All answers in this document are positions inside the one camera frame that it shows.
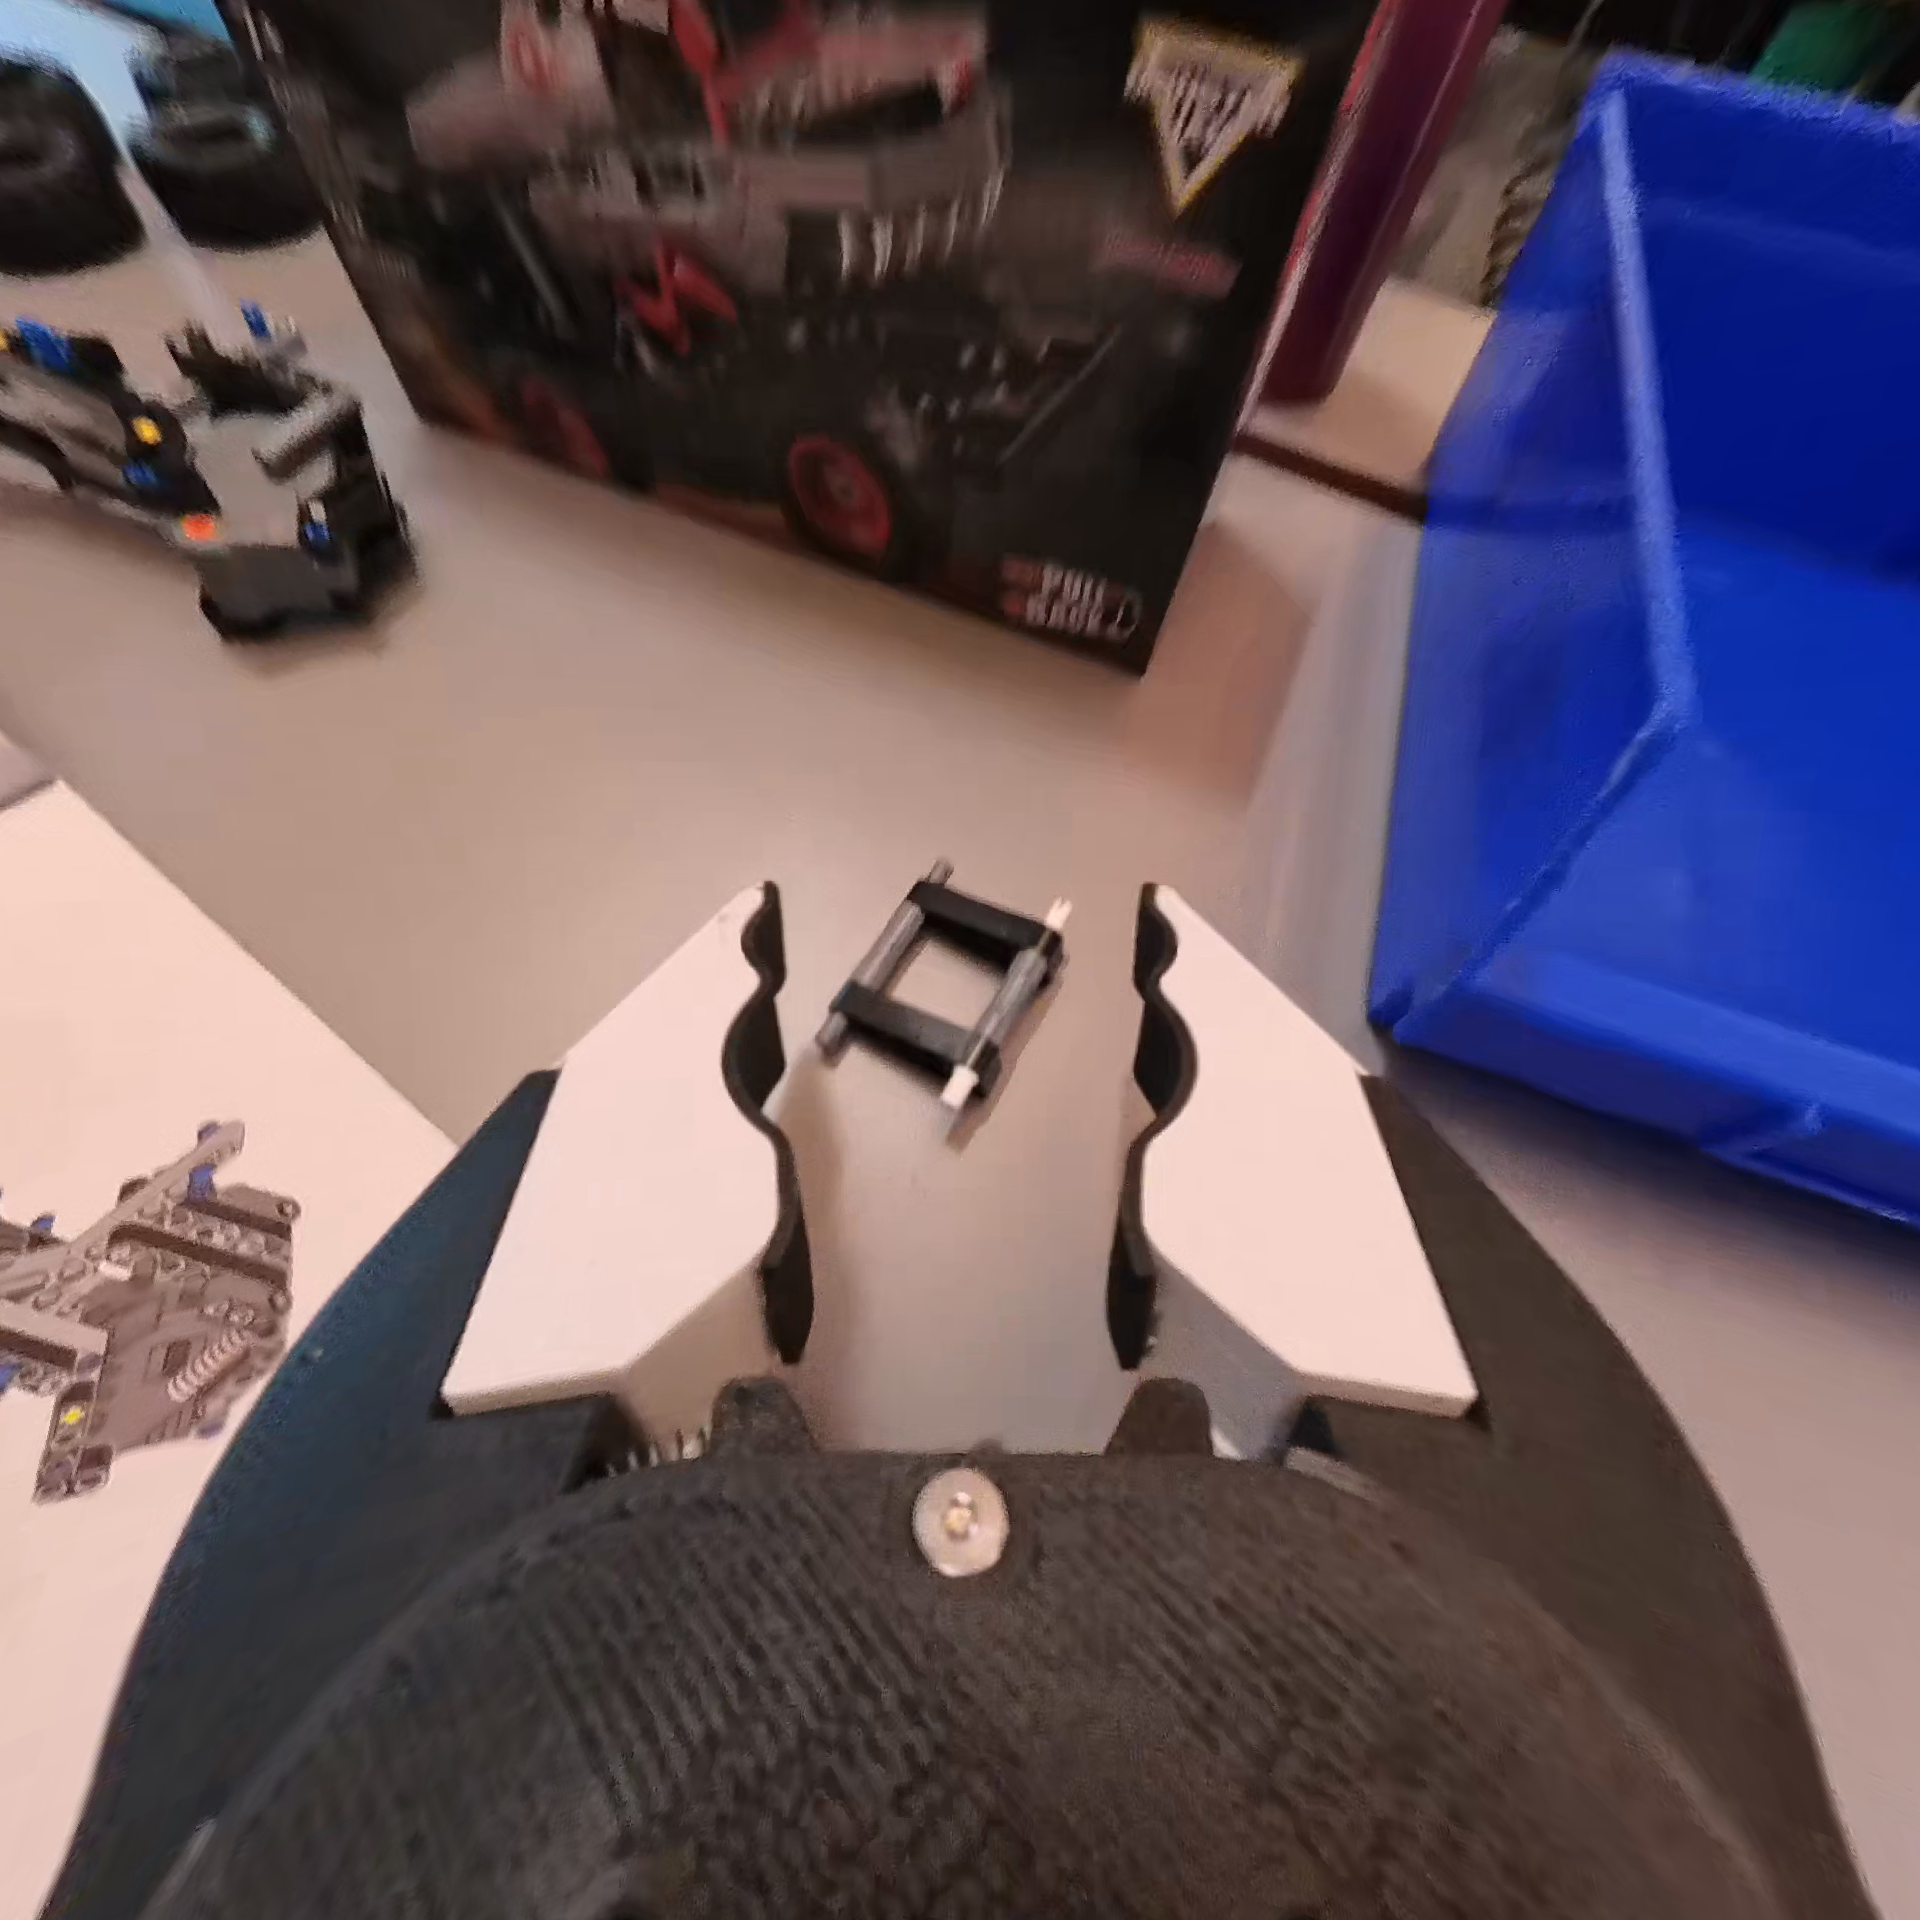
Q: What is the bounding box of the small black brick frame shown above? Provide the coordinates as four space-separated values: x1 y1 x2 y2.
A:
816 856 1075 1112

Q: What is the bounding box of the black grey toy brick chassis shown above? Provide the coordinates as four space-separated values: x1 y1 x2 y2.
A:
0 300 421 640

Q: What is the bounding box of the white instruction booklet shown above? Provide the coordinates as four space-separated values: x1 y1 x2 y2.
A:
0 780 456 1920

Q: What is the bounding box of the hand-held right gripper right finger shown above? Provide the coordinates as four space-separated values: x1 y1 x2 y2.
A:
1110 885 1481 1468

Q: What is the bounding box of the black toy set box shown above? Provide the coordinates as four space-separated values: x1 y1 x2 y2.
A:
225 0 1385 678

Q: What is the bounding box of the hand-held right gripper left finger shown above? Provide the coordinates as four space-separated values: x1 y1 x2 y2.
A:
440 880 818 1429

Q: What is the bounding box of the blue plastic bin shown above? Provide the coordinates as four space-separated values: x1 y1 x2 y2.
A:
1369 53 1920 1224

